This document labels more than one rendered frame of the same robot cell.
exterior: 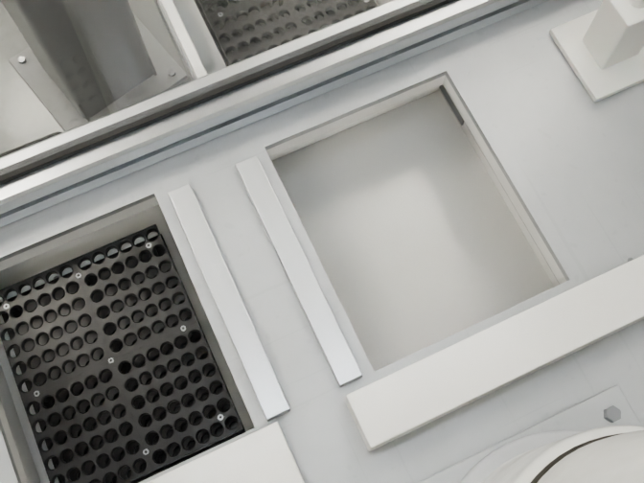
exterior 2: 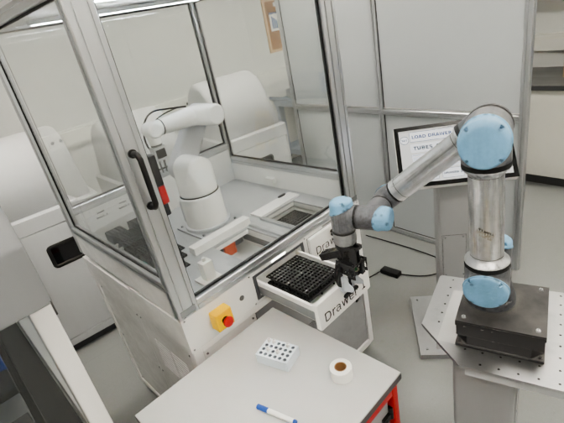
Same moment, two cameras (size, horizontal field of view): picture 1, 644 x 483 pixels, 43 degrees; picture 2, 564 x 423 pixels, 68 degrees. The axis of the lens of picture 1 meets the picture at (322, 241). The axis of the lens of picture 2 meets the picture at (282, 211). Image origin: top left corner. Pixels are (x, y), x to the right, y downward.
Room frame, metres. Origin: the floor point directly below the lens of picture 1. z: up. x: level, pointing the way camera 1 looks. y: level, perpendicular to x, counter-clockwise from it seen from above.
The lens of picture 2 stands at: (1.86, -0.34, 1.80)
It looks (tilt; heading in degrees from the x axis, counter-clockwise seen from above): 25 degrees down; 165
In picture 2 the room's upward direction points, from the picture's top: 12 degrees counter-clockwise
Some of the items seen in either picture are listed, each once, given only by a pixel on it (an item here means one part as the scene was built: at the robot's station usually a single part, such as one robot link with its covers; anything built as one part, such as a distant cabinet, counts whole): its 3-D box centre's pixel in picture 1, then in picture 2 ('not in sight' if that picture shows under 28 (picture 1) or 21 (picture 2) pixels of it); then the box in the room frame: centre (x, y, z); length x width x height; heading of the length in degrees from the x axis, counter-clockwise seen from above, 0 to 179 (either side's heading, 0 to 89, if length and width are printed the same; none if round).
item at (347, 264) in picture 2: not in sight; (349, 258); (0.79, 0.15, 1.05); 0.09 x 0.08 x 0.12; 24
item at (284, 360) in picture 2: not in sight; (277, 353); (0.78, -0.16, 0.78); 0.12 x 0.08 x 0.04; 39
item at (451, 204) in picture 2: not in sight; (454, 252); (0.31, 0.97, 0.51); 0.50 x 0.45 x 1.02; 151
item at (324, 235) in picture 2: not in sight; (331, 235); (0.33, 0.28, 0.87); 0.29 x 0.02 x 0.11; 114
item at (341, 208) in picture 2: not in sight; (342, 215); (0.79, 0.15, 1.21); 0.09 x 0.08 x 0.11; 42
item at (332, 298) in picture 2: not in sight; (343, 295); (0.74, 0.13, 0.87); 0.29 x 0.02 x 0.11; 114
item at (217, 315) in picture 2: not in sight; (221, 317); (0.61, -0.30, 0.88); 0.07 x 0.05 x 0.07; 114
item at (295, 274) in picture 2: not in sight; (302, 279); (0.56, 0.04, 0.87); 0.22 x 0.18 x 0.06; 24
